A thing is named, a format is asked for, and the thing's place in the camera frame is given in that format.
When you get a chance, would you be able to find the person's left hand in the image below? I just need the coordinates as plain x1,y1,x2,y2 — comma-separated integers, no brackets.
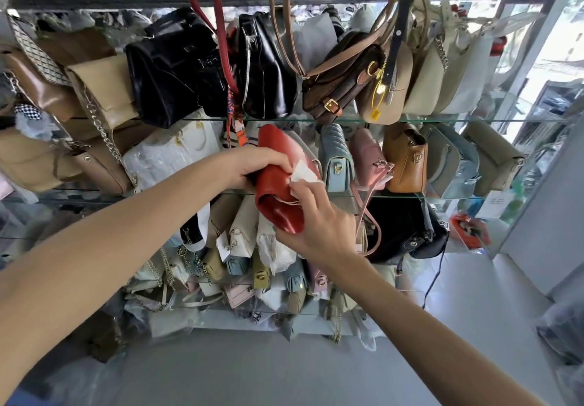
224,147,294,191

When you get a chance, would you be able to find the person's right hand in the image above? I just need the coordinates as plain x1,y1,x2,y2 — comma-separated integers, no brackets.
275,179,362,270

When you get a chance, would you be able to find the red leather handbag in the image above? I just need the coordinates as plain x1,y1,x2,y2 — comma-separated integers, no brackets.
253,124,323,236

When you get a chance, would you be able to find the white wiping cloth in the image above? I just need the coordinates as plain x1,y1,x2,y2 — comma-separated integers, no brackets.
290,161,321,186

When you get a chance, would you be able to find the person's right forearm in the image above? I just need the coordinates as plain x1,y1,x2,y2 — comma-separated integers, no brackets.
332,254,550,406

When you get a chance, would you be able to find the person's left forearm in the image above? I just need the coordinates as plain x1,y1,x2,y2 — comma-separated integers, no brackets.
0,152,234,404

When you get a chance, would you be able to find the orange striped scarf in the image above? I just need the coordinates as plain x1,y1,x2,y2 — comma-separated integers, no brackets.
225,90,248,149

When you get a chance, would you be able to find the light blue quilted handbag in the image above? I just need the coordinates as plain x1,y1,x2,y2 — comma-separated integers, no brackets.
318,123,356,193

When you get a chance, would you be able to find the pile of small pastel handbags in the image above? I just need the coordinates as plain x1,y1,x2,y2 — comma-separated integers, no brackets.
122,191,398,345

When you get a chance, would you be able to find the black glossy leather handbag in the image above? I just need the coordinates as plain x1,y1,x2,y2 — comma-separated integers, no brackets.
236,8,300,120

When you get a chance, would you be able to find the pink handbag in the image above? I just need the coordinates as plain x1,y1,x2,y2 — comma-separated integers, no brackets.
349,127,396,191

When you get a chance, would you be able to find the brown patterned handbag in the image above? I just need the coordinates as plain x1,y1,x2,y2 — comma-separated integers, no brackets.
301,32,387,126

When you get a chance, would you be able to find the white plastic-wrapped handbag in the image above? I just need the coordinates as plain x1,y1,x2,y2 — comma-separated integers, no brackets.
122,109,225,193

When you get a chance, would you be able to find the black handbag with gold clasp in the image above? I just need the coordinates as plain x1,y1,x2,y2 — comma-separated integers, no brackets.
364,195,451,266

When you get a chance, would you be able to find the beige handbag with yellow tag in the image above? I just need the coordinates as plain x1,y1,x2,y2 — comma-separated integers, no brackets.
355,41,414,126

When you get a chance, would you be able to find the caramel brown handbag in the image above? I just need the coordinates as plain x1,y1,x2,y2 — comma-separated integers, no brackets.
382,121,429,195

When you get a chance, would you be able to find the black quilted handbag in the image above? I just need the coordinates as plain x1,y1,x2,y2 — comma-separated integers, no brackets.
125,7,230,129

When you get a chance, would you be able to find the grey blue handbag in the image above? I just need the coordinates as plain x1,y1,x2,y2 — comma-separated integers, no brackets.
420,123,482,200

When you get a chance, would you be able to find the orange red packet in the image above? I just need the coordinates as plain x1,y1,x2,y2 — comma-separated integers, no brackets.
449,212,492,250

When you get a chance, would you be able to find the white paper label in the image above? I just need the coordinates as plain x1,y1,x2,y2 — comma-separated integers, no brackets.
476,189,517,220

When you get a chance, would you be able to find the white tote handbag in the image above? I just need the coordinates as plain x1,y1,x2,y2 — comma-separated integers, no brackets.
433,9,546,115

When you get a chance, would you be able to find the khaki handbag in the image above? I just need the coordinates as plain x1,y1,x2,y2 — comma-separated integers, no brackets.
461,120,526,197

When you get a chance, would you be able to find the brown glossy leather handbag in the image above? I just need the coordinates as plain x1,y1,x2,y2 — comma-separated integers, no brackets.
0,47,87,123

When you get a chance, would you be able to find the tan soft handbag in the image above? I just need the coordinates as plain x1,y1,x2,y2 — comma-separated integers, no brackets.
0,127,84,193

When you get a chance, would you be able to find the dusty pink bag strap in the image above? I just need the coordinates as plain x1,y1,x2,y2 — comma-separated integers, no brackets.
268,0,408,80

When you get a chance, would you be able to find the dark red handbag with strap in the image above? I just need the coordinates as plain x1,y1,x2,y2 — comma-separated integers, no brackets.
185,0,252,97

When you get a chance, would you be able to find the cream handbag with chain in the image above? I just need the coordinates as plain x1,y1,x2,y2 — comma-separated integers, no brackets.
403,0,458,116

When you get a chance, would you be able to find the brown handbag with silver chain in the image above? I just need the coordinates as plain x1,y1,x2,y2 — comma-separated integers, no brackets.
54,120,157,196

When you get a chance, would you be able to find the tan flap handbag with chain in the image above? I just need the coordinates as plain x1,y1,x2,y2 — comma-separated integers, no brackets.
65,54,140,134

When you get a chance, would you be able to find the checkered bag strap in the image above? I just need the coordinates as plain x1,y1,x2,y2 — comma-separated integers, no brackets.
8,14,73,88

